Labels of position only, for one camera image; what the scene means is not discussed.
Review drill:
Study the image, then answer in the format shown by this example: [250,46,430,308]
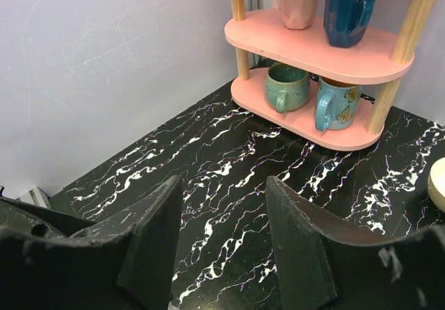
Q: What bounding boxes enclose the blue butterfly mug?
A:
[314,76,362,132]

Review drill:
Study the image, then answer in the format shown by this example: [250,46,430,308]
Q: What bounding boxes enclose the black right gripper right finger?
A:
[266,176,444,309]

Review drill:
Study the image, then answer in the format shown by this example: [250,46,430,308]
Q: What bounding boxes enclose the pink three-tier shelf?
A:
[225,0,435,152]

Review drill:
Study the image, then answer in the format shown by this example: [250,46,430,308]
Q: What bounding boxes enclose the green ceramic mug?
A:
[264,63,310,113]

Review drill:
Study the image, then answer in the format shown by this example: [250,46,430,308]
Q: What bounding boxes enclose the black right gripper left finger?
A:
[1,176,182,309]

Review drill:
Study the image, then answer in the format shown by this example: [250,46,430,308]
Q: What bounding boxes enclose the cream white bowl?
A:
[428,157,445,212]

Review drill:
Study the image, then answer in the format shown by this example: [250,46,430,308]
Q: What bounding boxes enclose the dark blue mug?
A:
[323,0,376,48]

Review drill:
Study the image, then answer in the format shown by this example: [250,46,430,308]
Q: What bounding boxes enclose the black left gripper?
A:
[1,186,94,238]

